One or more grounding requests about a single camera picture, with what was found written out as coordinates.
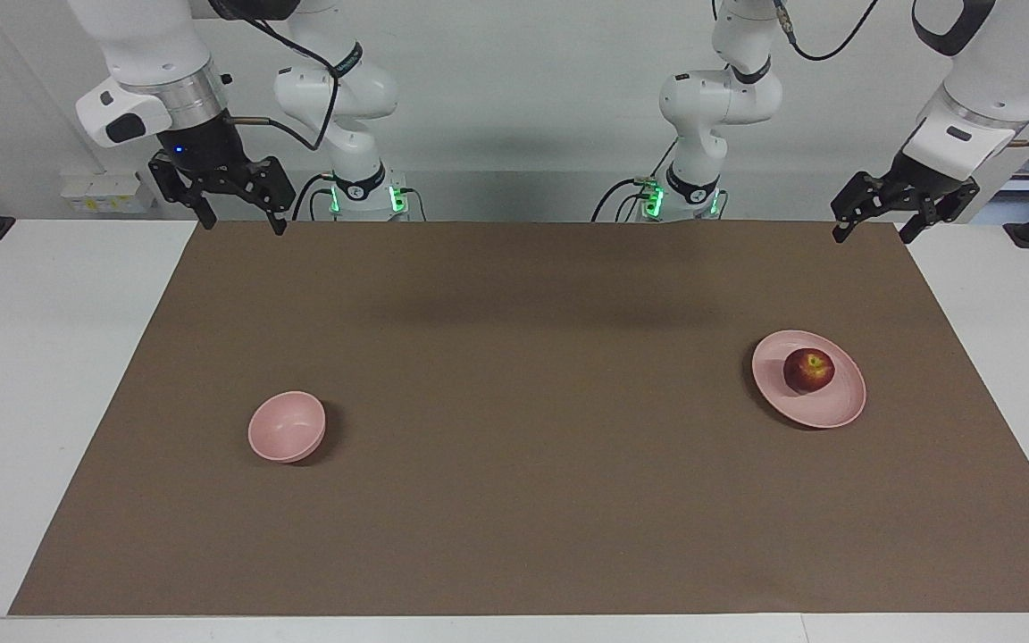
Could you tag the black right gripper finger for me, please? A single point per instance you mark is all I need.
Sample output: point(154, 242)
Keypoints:
point(182, 187)
point(269, 183)

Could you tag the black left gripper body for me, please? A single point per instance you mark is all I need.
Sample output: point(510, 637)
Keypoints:
point(921, 174)

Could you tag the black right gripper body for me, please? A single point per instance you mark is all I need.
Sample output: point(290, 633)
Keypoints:
point(202, 147)

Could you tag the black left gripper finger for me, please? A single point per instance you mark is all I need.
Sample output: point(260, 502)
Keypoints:
point(943, 205)
point(863, 192)

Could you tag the red apple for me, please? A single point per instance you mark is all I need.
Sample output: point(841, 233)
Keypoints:
point(807, 371)

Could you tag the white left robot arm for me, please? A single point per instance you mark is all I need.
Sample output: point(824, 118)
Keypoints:
point(720, 98)

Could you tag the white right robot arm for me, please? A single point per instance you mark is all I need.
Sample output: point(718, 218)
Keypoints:
point(148, 36)

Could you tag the pink plate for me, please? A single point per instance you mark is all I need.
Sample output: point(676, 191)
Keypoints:
point(823, 406)

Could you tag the pink bowl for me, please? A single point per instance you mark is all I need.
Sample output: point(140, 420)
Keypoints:
point(284, 429)

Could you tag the brown table mat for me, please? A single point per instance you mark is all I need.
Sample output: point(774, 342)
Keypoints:
point(523, 446)

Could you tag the white wall socket box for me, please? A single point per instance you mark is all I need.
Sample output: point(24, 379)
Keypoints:
point(104, 192)

